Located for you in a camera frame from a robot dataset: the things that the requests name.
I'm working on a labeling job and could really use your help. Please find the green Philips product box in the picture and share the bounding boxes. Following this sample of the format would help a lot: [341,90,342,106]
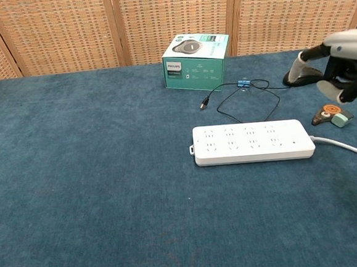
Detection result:
[160,30,234,96]

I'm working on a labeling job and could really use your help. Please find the white power strip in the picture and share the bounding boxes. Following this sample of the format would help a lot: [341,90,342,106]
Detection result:
[187,117,317,168]

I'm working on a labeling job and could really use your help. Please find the black mouse cable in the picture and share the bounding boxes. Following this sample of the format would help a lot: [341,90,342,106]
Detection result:
[196,76,293,127]

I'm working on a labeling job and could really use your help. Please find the pale green small device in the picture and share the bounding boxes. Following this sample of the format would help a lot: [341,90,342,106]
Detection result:
[330,109,355,129]

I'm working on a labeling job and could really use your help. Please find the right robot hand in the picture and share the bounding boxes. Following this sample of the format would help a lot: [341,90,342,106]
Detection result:
[283,27,357,108]

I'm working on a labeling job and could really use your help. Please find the woven folding screen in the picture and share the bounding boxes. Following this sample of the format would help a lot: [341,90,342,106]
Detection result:
[0,0,357,83]

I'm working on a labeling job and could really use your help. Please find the black computer mouse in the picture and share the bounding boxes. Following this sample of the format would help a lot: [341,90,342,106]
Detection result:
[281,65,326,88]

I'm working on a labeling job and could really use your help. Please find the orange black tape measure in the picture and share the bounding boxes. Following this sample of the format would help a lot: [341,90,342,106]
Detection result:
[310,103,343,127]

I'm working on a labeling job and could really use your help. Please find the white cable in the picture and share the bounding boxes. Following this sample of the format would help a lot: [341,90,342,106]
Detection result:
[308,131,357,169]

